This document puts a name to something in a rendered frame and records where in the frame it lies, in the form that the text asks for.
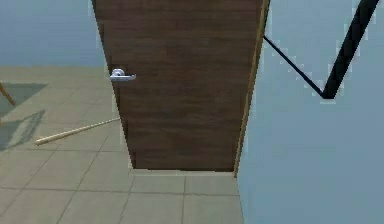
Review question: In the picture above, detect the brown wooden room door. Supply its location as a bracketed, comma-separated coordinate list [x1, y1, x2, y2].
[91, 0, 272, 178]

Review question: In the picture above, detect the pale wooden baseball bat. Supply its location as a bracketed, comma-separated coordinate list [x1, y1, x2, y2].
[34, 116, 122, 147]

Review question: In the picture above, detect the brown wooden furniture leg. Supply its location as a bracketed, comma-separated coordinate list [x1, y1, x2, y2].
[0, 81, 17, 107]

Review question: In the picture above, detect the silver door lever handle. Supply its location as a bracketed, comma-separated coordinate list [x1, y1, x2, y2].
[109, 68, 137, 83]

